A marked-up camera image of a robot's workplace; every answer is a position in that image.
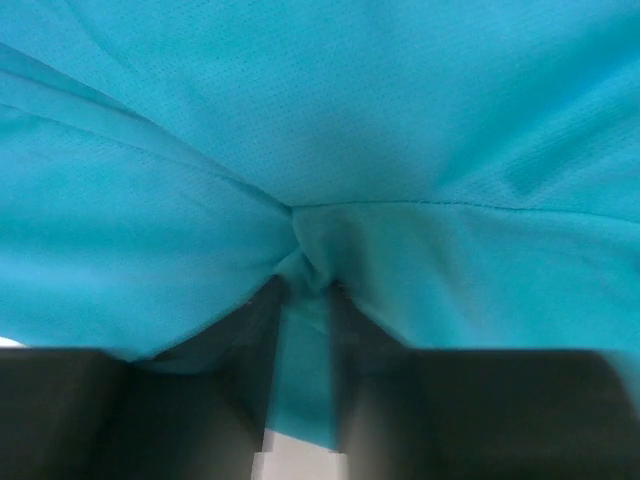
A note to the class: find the teal t shirt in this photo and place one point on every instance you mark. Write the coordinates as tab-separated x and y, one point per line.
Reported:
468	169

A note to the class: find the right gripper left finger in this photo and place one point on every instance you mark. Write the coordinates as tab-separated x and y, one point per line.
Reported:
197	410

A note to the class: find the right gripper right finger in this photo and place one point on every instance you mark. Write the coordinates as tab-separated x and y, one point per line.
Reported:
403	412

